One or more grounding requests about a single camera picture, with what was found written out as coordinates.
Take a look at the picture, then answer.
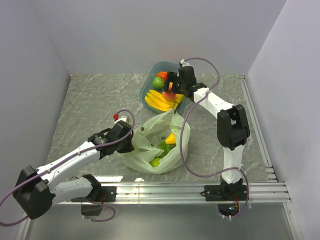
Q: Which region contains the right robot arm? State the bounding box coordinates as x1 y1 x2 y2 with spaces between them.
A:
164 65 250 201

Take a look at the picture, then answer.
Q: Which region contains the yellow pear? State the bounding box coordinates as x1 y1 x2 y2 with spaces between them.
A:
164 132 176 145

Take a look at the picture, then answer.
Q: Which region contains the red orange mango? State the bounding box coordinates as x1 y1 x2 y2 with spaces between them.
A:
156 71 168 80

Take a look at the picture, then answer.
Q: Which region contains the pink orange peach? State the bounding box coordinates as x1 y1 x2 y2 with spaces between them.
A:
162 91 176 102

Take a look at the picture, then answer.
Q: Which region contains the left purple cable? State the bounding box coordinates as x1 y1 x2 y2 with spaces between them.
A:
0 108 136 225

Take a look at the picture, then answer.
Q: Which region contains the green round fruit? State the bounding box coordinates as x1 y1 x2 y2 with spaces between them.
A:
152 76 165 90

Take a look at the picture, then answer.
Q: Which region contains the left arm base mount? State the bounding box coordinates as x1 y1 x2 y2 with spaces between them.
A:
70 186 117 222

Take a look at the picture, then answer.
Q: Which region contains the teal plastic tray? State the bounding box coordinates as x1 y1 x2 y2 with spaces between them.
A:
139 61 188 114

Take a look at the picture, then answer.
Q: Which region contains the green grape bunch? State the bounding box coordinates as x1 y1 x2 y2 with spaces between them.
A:
157 141 176 159

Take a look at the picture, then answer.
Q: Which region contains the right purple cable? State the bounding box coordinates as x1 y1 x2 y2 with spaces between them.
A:
179 57 251 219

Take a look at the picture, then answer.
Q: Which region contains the green fruit in bag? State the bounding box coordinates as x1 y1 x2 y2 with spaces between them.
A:
149 157 161 168

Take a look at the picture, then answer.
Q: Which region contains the pale green plastic bag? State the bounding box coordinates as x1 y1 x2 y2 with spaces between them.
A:
120 109 191 175

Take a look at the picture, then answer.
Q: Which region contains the yellow banana bunch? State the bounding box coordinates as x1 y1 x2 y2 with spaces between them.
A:
144 89 179 112

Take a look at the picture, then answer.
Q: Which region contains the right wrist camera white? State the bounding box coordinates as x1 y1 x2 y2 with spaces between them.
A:
179 59 192 68

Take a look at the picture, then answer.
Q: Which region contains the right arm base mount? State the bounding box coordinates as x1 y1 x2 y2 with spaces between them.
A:
200 179 249 220

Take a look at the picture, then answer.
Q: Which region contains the purple cable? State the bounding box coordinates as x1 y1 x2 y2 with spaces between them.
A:
179 57 251 219
0 108 136 225

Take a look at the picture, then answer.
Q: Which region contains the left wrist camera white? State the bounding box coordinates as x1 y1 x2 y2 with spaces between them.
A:
113 114 130 124

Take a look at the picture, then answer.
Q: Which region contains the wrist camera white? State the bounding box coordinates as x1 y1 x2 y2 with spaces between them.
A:
179 59 192 68
113 114 130 124

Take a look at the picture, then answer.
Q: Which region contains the yellow mango in tray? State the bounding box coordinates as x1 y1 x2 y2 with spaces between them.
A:
174 94 184 104

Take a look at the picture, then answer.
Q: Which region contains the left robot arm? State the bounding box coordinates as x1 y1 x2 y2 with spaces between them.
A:
12 116 134 220

